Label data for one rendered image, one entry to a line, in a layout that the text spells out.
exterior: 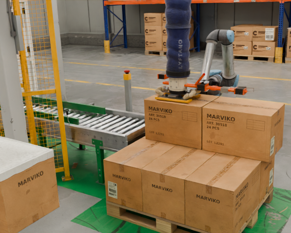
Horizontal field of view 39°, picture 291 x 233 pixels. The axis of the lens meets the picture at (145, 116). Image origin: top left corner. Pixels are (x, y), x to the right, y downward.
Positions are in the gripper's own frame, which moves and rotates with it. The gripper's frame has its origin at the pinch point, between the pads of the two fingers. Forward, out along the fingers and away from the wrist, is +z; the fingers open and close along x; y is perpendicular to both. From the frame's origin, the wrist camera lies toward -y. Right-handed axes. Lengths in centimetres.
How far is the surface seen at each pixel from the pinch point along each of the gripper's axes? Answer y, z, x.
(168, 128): 29, 17, -38
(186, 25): 16, 3, 55
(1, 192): 35, 204, -16
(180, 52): 20.6, 6.8, 30.9
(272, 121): -65, 17, -19
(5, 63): 141, 99, 31
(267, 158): -64, 21, -50
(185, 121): 11.5, 17.9, -28.6
